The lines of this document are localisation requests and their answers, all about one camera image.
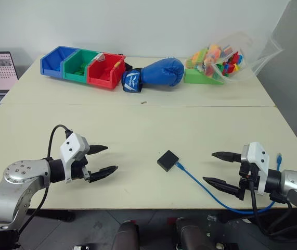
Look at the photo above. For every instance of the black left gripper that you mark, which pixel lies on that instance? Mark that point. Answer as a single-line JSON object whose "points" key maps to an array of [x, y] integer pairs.
{"points": [[78, 169]]}

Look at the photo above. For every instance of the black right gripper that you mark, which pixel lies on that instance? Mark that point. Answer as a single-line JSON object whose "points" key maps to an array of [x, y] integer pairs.
{"points": [[247, 177]]}

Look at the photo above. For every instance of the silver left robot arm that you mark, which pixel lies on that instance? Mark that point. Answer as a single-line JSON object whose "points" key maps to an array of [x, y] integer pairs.
{"points": [[13, 187]]}

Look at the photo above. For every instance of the small black box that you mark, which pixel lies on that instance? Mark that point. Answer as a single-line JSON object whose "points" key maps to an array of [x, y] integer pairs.
{"points": [[167, 160]]}

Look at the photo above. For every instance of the dark rounded shape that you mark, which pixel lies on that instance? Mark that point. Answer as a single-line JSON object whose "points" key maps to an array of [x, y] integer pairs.
{"points": [[128, 235]]}

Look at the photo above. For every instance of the red plastic storage bin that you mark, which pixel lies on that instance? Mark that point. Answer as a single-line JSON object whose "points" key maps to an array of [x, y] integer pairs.
{"points": [[102, 71]]}

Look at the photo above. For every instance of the green wedge block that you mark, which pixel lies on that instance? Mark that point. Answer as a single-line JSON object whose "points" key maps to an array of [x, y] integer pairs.
{"points": [[196, 77]]}

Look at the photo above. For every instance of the green plastic storage bin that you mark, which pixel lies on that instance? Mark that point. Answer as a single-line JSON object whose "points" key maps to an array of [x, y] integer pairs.
{"points": [[76, 65]]}

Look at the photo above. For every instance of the blue boxing glove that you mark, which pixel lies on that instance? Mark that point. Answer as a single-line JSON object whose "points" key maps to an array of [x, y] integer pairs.
{"points": [[161, 72]]}

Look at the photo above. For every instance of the clear bag of colourful toys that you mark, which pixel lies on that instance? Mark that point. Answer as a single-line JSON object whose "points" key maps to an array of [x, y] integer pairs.
{"points": [[222, 61]]}

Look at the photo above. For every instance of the blue plastic storage bin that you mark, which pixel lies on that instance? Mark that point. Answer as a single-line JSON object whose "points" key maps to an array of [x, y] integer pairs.
{"points": [[53, 61]]}

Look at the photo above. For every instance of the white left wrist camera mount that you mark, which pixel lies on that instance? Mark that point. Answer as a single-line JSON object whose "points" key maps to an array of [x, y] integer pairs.
{"points": [[71, 148]]}

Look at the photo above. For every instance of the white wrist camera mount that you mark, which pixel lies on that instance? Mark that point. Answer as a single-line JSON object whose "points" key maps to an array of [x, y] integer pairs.
{"points": [[257, 161], [71, 148]]}

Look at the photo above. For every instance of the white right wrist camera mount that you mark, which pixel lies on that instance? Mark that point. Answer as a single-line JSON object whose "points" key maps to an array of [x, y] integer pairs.
{"points": [[257, 161]]}

